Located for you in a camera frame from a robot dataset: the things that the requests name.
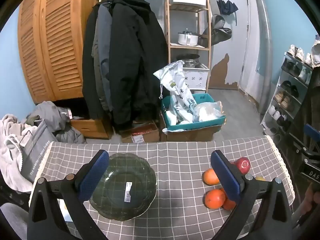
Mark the grey jacket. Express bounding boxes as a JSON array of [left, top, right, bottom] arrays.
[[91, 2, 113, 112]]

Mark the grey chair seat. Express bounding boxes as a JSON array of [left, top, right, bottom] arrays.
[[0, 202, 29, 240]]

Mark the teal box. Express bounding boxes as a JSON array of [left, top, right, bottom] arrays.
[[161, 94, 226, 132]]

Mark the wooden louvered wardrobe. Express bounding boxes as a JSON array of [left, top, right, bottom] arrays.
[[17, 0, 100, 104]]

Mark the white pot with lid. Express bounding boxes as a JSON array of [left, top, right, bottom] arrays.
[[178, 30, 200, 46]]

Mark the person's right hand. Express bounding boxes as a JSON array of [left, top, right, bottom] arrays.
[[292, 184, 320, 222]]

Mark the dark blue umbrella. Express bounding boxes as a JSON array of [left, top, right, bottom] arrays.
[[216, 0, 238, 25]]

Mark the white patterned basket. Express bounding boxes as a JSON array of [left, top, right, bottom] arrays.
[[182, 64, 210, 90]]

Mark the grey tote bag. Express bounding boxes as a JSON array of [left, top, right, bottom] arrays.
[[20, 119, 59, 183]]

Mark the green hanging bag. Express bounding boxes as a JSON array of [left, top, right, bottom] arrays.
[[202, 15, 232, 47]]

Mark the orange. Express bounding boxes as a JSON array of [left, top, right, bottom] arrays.
[[202, 169, 220, 186], [204, 189, 226, 209], [220, 187, 237, 210]]

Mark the red apple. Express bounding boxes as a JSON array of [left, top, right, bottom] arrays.
[[234, 157, 251, 175]]

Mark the white printed bag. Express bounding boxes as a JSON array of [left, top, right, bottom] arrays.
[[153, 60, 198, 125]]

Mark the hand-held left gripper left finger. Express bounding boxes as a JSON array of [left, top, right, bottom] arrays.
[[27, 149, 110, 240]]

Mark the white smartphone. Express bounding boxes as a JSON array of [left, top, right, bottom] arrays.
[[57, 198, 73, 222]]

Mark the clear plastic bag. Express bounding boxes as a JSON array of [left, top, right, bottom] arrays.
[[193, 101, 223, 122]]

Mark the white shoe rack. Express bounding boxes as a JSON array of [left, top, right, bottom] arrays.
[[260, 44, 320, 143]]

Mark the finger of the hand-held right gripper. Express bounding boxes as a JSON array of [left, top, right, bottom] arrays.
[[289, 124, 320, 159]]

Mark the large cardboard box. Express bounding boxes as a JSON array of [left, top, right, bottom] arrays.
[[160, 115, 222, 142]]

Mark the grey checked tablecloth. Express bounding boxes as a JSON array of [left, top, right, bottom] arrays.
[[29, 135, 295, 240]]

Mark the white door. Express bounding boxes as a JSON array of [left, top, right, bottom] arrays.
[[239, 0, 262, 100]]

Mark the large black coat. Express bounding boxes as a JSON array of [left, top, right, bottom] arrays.
[[82, 0, 168, 130]]

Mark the green glass plate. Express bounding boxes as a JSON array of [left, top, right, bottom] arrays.
[[89, 153, 157, 222]]

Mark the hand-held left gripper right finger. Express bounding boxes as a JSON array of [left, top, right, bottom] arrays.
[[210, 150, 294, 240]]

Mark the cardboard box with red label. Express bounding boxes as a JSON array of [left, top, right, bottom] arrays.
[[119, 121, 160, 143]]

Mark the metal pot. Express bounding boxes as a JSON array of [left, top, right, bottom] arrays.
[[177, 54, 200, 68]]

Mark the wooden shelf rack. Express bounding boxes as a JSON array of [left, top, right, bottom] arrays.
[[165, 0, 212, 93]]

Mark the silver duct pipe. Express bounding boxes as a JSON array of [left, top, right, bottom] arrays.
[[251, 0, 273, 115]]

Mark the wooden drawer box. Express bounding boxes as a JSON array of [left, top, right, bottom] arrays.
[[70, 117, 113, 139]]

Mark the group of shoes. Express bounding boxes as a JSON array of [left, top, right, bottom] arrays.
[[266, 44, 320, 135]]

